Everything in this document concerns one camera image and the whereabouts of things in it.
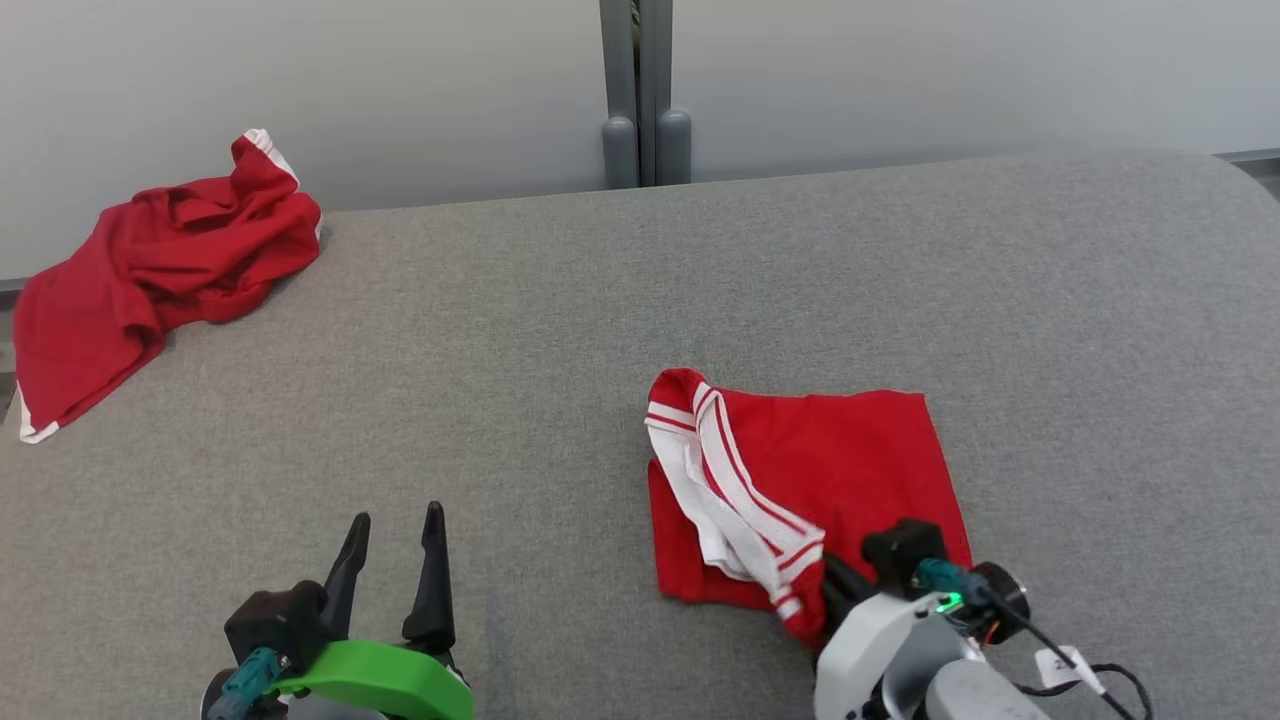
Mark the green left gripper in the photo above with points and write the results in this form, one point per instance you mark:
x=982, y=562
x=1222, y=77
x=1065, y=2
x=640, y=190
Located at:
x=390, y=680

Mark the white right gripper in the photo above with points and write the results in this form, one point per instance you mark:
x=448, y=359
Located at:
x=870, y=650

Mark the red jersey with white trim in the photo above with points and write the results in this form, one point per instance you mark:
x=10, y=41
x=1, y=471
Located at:
x=860, y=460

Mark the red shorts with white stripe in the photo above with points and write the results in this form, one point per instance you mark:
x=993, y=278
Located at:
x=130, y=290

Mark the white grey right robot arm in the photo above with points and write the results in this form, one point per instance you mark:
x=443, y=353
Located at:
x=985, y=695

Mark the black round wrist cap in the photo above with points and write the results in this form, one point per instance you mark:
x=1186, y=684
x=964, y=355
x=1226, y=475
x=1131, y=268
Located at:
x=1008, y=590

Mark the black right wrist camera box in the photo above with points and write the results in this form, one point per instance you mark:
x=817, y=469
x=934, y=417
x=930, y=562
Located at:
x=900, y=550

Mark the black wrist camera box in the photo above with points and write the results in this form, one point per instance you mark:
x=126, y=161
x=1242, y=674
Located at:
x=900, y=550
x=275, y=620

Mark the teal right camera connector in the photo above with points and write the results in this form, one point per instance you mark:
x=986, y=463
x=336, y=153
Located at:
x=940, y=578

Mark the teal camera connector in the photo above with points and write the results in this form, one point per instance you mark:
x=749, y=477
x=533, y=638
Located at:
x=245, y=685
x=940, y=578

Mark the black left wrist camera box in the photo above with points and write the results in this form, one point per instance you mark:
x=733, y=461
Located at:
x=275, y=620

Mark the teal left camera connector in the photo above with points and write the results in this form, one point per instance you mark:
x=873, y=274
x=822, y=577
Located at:
x=245, y=685

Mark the grey double partition post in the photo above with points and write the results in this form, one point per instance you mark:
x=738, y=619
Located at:
x=655, y=80

